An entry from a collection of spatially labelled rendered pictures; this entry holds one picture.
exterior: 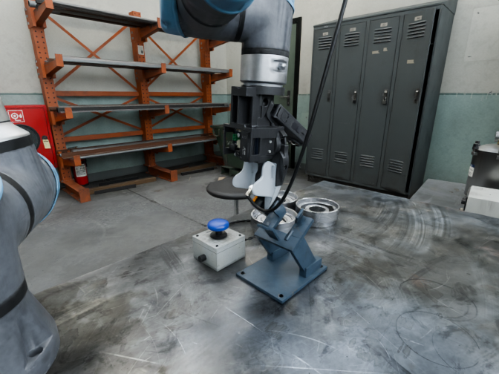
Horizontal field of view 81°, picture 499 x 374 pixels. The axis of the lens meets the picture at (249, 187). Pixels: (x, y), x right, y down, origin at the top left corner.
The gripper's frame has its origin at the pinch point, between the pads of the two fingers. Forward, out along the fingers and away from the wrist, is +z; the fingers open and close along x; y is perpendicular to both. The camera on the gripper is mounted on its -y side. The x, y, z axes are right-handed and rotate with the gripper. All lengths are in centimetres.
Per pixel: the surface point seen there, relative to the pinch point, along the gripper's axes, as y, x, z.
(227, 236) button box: 6.4, -2.2, 6.8
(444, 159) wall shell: -330, -55, 38
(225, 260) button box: 8.6, 0.3, 9.9
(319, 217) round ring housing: -17.0, 1.7, 7.4
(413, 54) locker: -270, -86, -61
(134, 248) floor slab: -31, -162, 98
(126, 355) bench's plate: 28.6, 7.6, 11.6
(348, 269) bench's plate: -7.4, 15.3, 9.9
